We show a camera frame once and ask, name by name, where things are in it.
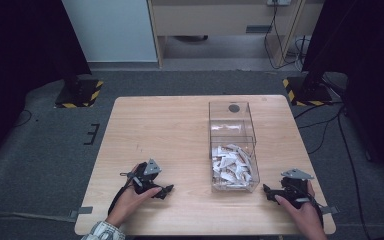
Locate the thin black floor cable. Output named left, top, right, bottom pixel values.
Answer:
left=13, top=109, right=33, bottom=128

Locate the black curtain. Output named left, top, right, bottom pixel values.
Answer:
left=301, top=0, right=384, bottom=193
left=0, top=0, right=92, bottom=174

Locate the empty clear plastic box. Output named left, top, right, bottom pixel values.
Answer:
left=208, top=101, right=257, bottom=158

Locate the pile of white sachets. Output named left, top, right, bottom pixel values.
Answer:
left=211, top=143, right=254, bottom=190

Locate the clear plastic box with sachets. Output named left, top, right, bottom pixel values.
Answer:
left=209, top=134, right=261, bottom=194

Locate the grey tape strip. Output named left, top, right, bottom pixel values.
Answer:
left=69, top=206, right=94, bottom=220
left=319, top=205, right=341, bottom=215

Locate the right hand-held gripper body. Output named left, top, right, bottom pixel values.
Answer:
left=270, top=168, right=315, bottom=210

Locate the person's right hand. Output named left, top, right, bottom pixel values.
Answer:
left=274, top=181, right=328, bottom=240

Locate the white cabinet panel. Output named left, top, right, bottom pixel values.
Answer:
left=61, top=0, right=158, bottom=63

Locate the black hanging cable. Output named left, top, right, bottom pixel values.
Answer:
left=263, top=3, right=306, bottom=71

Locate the black stand base striped edge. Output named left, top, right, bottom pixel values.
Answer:
left=282, top=76, right=334, bottom=107
left=54, top=78, right=105, bottom=109

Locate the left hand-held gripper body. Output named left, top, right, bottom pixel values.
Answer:
left=126, top=158, right=164, bottom=195

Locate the person's left hand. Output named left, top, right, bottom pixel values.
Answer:
left=105, top=163, right=163, bottom=230

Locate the light wooden desk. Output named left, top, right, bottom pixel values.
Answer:
left=147, top=0, right=326, bottom=69

